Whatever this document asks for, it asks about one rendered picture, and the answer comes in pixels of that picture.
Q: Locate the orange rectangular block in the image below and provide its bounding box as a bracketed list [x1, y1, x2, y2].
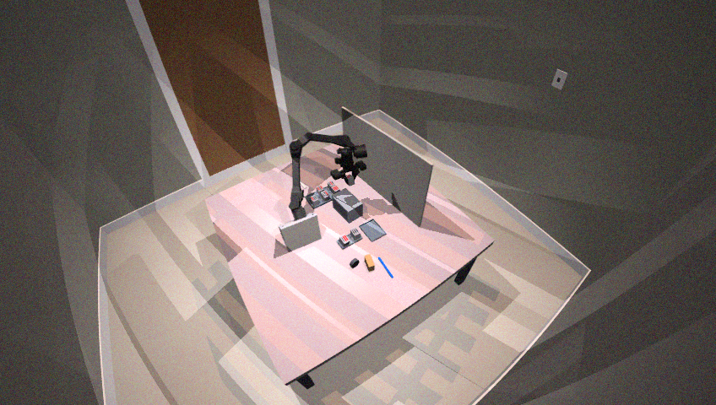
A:
[365, 254, 375, 272]

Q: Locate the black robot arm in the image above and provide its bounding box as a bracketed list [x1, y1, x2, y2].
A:
[289, 132, 367, 221]

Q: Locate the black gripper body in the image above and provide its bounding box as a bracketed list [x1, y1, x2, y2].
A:
[330, 159, 366, 180]

